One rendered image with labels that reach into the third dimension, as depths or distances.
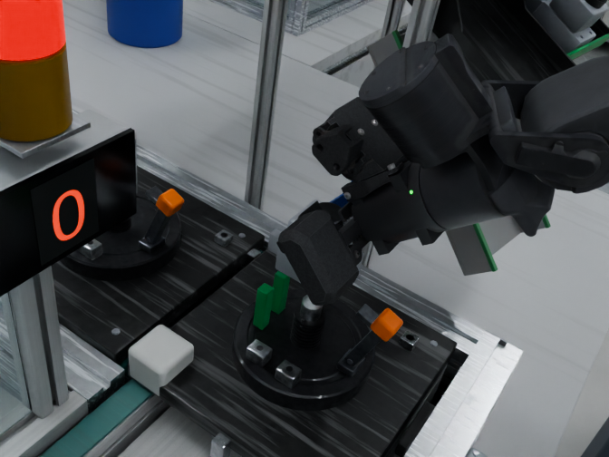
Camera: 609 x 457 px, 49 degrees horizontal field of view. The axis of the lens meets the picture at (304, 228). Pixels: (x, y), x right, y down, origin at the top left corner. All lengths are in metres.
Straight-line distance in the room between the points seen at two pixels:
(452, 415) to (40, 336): 0.38
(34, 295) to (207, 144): 0.67
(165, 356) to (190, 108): 0.70
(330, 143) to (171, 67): 0.95
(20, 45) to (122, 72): 0.99
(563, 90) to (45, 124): 0.31
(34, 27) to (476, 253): 0.53
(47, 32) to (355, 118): 0.23
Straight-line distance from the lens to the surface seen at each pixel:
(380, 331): 0.59
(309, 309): 0.62
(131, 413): 0.66
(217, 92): 1.32
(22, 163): 0.44
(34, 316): 0.56
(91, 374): 0.68
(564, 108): 0.44
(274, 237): 0.61
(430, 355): 0.71
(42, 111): 0.41
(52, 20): 0.39
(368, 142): 0.50
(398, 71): 0.43
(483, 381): 0.74
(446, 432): 0.68
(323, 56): 1.52
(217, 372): 0.66
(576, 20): 0.83
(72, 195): 0.45
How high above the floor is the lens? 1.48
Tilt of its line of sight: 39 degrees down
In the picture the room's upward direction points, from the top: 10 degrees clockwise
